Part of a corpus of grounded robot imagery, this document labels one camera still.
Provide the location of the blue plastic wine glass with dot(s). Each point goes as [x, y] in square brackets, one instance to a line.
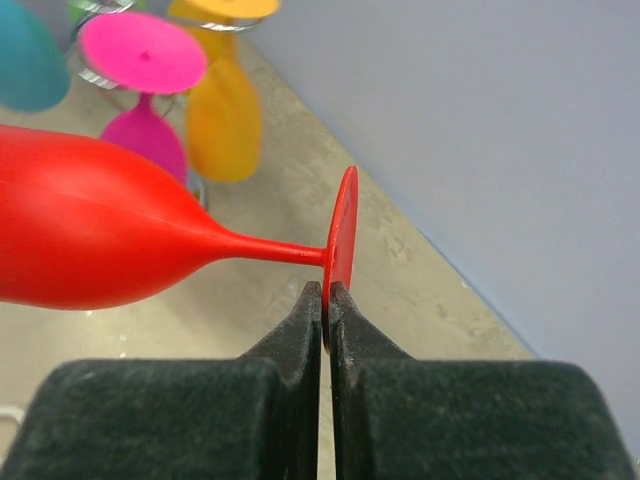
[34, 76]

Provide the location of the red plastic wine glass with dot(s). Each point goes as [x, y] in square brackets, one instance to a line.
[87, 225]

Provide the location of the green plastic wine glass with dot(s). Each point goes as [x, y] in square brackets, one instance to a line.
[78, 9]

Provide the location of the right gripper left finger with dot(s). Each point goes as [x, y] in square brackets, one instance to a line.
[252, 417]

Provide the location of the pink plastic wine glass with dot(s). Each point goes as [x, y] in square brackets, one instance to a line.
[149, 55]

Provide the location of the orange wine glass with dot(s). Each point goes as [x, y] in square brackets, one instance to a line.
[224, 123]

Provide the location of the chrome wire wine glass rack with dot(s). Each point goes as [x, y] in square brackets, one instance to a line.
[171, 107]

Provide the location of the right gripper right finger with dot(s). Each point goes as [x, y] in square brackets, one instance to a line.
[398, 417]

